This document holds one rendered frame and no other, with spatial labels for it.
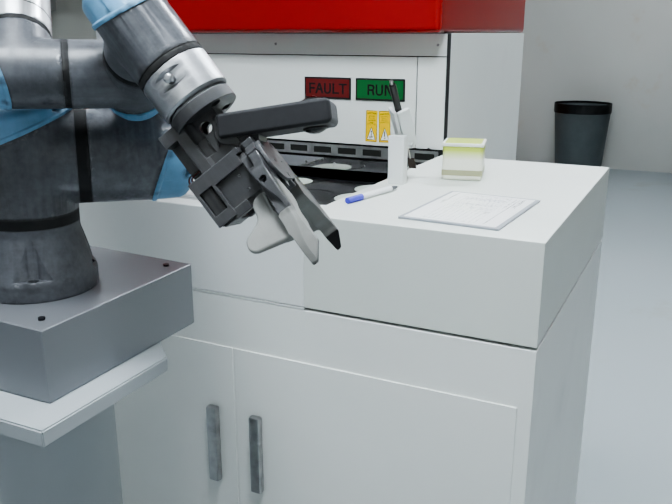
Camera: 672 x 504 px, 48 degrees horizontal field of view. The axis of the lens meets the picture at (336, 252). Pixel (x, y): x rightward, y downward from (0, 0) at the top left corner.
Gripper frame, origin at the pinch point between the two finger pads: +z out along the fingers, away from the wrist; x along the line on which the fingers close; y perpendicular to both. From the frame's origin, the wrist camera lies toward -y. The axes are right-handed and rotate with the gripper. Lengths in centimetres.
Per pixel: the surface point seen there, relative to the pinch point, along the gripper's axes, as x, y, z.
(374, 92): -95, -12, -24
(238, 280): -39.7, 22.2, -6.2
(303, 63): -99, -3, -40
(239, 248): -38.6, 18.6, -10.0
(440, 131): -92, -18, -8
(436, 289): -29.4, -2.9, 12.1
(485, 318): -27.8, -5.9, 18.9
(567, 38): -658, -177, -36
